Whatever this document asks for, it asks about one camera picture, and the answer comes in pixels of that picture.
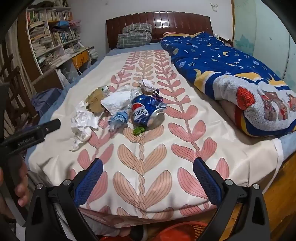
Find dark wooden headboard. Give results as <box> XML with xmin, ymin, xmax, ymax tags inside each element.
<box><xmin>106</xmin><ymin>11</ymin><xmax>214</xmax><ymax>50</ymax></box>

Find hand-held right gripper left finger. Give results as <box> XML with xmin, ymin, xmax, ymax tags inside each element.
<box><xmin>25</xmin><ymin>158</ymin><xmax>104</xmax><ymax>241</ymax></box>

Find grey checked pillow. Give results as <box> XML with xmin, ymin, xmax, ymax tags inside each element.
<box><xmin>122</xmin><ymin>23</ymin><xmax>153</xmax><ymax>34</ymax></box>
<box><xmin>116</xmin><ymin>31</ymin><xmax>152</xmax><ymax>49</ymax></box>

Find blue star-print blanket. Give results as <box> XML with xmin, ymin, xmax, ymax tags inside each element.
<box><xmin>160</xmin><ymin>31</ymin><xmax>296</xmax><ymax>138</ymax></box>

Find white cable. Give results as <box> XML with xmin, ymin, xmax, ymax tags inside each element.
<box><xmin>75</xmin><ymin>46</ymin><xmax>91</xmax><ymax>75</ymax></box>

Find pale green wall sheet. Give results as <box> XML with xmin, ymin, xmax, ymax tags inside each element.
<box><xmin>232</xmin><ymin>0</ymin><xmax>295</xmax><ymax>82</ymax></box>

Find orange plastic basket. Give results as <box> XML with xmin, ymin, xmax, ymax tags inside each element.
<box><xmin>154</xmin><ymin>221</ymin><xmax>210</xmax><ymax>241</ymax></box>

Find dark wooden chair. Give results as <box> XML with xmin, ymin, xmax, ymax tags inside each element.
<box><xmin>0</xmin><ymin>53</ymin><xmax>36</xmax><ymax>131</ymax></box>

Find person's left hand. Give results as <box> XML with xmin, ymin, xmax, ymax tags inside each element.
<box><xmin>14</xmin><ymin>159</ymin><xmax>30</xmax><ymax>207</ymax></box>

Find wooden bed frame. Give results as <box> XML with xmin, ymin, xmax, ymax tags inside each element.
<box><xmin>229</xmin><ymin>152</ymin><xmax>296</xmax><ymax>241</ymax></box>

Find white bookshelf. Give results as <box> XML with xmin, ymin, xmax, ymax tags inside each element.
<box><xmin>17</xmin><ymin>6</ymin><xmax>97</xmax><ymax>78</ymax></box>

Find torn cardboard piece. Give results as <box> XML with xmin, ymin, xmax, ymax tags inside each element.
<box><xmin>85</xmin><ymin>89</ymin><xmax>109</xmax><ymax>114</ymax></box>

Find rows of stacked books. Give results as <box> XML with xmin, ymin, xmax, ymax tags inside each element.
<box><xmin>26</xmin><ymin>8</ymin><xmax>97</xmax><ymax>70</ymax></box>

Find blue cloth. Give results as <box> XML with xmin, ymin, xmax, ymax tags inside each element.
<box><xmin>31</xmin><ymin>88</ymin><xmax>63</xmax><ymax>117</ymax></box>

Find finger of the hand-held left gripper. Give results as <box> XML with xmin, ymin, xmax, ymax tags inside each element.
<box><xmin>35</xmin><ymin>119</ymin><xmax>61</xmax><ymax>135</ymax></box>

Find white paper wrapper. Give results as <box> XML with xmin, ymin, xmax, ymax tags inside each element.
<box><xmin>101</xmin><ymin>90</ymin><xmax>133</xmax><ymax>116</ymax></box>

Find yellow drawer box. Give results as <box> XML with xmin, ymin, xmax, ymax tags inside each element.
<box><xmin>72</xmin><ymin>50</ymin><xmax>91</xmax><ymax>68</ymax></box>

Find pink leaf-print bedspread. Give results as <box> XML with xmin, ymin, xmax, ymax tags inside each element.
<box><xmin>29</xmin><ymin>50</ymin><xmax>284</xmax><ymax>221</ymax></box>

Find clear plastic bag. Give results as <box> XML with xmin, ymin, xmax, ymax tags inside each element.
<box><xmin>57</xmin><ymin>68</ymin><xmax>79</xmax><ymax>88</ymax></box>

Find crushed blue soda can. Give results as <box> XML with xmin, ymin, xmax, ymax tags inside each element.
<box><xmin>131</xmin><ymin>94</ymin><xmax>167</xmax><ymax>127</ymax></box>

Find white paper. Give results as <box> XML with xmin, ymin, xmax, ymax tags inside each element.
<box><xmin>69</xmin><ymin>101</ymin><xmax>99</xmax><ymax>152</ymax></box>

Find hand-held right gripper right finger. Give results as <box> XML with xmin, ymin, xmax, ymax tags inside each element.
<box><xmin>193</xmin><ymin>157</ymin><xmax>271</xmax><ymax>241</ymax></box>

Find crumpled paper ball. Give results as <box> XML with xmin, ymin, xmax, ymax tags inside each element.
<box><xmin>139</xmin><ymin>79</ymin><xmax>155</xmax><ymax>94</ymax></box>

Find blue white wrapper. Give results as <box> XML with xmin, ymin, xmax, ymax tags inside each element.
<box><xmin>109</xmin><ymin>111</ymin><xmax>129</xmax><ymax>131</ymax></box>

